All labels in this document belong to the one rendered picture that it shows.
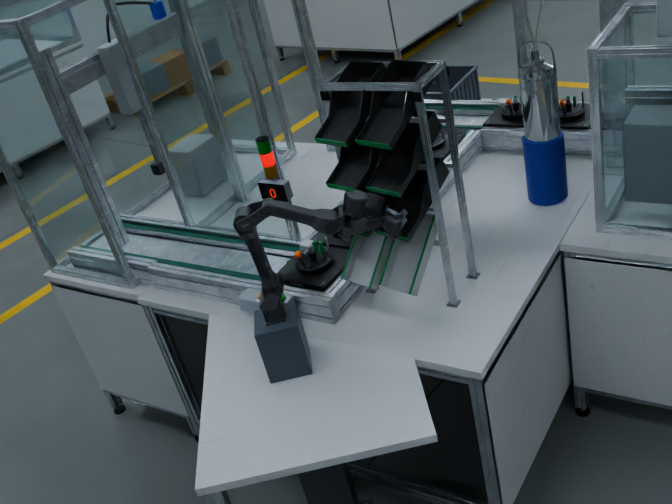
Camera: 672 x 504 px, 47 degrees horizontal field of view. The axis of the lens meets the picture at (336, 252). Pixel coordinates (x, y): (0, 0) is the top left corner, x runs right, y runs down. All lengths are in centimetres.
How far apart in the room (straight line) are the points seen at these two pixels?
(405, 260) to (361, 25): 538
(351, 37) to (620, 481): 565
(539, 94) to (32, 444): 292
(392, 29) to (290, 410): 556
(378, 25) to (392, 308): 520
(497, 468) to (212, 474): 96
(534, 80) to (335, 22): 519
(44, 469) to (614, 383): 262
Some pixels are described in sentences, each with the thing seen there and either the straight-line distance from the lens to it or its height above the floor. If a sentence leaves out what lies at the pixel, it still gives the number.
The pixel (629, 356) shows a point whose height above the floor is 38.
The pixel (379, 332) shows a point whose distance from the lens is 264.
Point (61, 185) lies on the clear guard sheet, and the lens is 329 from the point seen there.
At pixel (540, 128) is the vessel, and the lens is 304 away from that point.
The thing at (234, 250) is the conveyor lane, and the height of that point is 92.
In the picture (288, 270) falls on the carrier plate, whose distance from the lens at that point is 287.
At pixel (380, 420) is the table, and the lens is 232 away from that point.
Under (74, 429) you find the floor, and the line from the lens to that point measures 421.
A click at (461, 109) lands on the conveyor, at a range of 397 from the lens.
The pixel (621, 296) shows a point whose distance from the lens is 300.
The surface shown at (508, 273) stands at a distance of 281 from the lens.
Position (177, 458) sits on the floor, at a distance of 376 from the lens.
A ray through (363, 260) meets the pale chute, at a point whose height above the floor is 105.
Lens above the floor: 245
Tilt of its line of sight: 31 degrees down
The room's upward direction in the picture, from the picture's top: 14 degrees counter-clockwise
